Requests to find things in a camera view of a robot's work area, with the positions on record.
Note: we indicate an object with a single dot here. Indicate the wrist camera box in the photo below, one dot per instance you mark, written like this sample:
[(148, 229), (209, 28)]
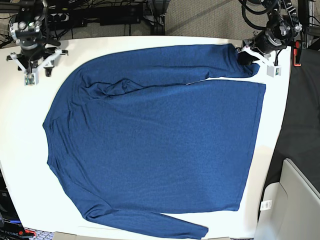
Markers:
[(273, 70), (31, 79)]

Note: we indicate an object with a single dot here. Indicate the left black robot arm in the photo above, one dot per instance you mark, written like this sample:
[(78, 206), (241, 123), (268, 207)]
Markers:
[(278, 12)]

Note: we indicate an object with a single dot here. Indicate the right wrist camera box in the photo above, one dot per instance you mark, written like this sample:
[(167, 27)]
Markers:
[(31, 79)]

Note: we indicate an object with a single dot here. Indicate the beige plastic bin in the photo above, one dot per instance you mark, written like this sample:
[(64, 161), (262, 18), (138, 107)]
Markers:
[(290, 209)]

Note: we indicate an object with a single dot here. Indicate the blue long-sleeve shirt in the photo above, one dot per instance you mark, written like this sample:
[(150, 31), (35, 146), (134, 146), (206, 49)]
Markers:
[(136, 136)]

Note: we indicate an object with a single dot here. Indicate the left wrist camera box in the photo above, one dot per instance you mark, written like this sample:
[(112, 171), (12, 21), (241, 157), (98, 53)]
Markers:
[(273, 70)]

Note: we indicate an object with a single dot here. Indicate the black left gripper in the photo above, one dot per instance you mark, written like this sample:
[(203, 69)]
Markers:
[(269, 39)]

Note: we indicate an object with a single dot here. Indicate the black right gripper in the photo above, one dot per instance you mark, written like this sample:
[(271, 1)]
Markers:
[(28, 35)]

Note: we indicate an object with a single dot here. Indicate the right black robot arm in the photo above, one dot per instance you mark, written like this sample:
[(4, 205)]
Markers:
[(29, 11)]

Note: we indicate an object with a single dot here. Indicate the black box lower left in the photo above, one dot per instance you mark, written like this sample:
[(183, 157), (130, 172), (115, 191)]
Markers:
[(8, 230)]

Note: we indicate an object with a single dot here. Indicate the red clamp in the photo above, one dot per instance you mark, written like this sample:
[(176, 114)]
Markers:
[(297, 53)]

